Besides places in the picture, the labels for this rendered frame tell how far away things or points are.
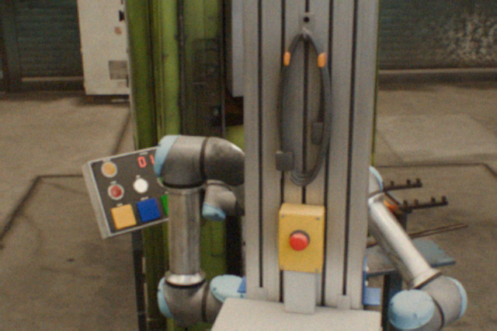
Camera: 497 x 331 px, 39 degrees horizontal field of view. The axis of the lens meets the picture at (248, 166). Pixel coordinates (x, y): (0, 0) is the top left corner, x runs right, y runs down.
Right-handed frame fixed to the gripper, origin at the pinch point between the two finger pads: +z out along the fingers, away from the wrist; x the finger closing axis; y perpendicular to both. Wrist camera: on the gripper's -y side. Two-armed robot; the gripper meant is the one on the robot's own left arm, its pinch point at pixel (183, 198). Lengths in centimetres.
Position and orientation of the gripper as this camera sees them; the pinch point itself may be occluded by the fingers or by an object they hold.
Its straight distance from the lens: 257.5
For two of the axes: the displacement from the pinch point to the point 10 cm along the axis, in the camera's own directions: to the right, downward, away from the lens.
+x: -8.1, 2.0, -5.5
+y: -3.0, -9.5, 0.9
